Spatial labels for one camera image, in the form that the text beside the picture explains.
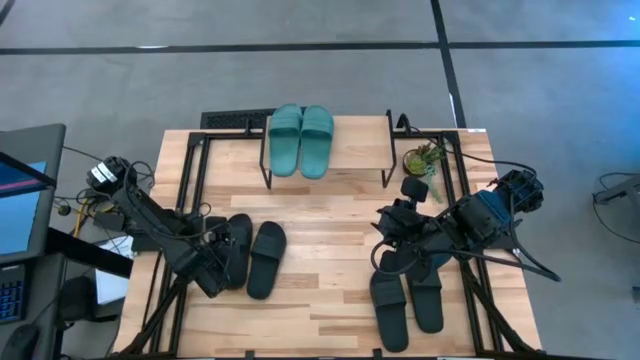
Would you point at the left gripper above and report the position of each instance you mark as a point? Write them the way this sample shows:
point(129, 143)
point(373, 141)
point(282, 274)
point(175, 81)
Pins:
point(217, 240)

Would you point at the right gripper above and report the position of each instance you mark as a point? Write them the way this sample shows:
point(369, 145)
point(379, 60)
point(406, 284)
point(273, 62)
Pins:
point(400, 222)

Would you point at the black rubber slide sandal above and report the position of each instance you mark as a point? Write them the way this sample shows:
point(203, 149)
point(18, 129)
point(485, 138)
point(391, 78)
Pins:
point(425, 310)
point(265, 260)
point(244, 250)
point(389, 315)

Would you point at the teal rubber slide sandal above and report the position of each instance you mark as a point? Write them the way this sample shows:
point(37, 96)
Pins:
point(316, 145)
point(285, 145)

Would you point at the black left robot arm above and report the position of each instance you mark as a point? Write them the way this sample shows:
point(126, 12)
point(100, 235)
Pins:
point(150, 215)

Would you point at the wooden shelf black metal legs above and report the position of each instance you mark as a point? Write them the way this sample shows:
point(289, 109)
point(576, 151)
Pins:
point(360, 145)

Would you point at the potted succulent plant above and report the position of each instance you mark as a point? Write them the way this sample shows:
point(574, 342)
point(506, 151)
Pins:
point(415, 162)

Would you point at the black power adapter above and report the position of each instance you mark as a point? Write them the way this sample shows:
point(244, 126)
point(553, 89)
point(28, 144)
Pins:
point(107, 221)

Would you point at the white paper sheet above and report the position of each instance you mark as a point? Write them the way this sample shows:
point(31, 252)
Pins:
point(110, 287)

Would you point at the dark operator desk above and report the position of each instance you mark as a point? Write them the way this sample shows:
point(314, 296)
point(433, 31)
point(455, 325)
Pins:
point(85, 252)

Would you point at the monitor with blue screen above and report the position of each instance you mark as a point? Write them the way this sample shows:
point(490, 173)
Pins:
point(20, 210)

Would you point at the black computer keyboard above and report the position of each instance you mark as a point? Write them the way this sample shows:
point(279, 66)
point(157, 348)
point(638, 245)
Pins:
point(11, 300)

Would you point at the black computer mouse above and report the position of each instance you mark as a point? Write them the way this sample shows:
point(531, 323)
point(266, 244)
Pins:
point(20, 342)

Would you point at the black aluminium table frame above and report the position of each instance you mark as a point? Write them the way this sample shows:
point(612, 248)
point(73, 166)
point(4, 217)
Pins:
point(225, 134)

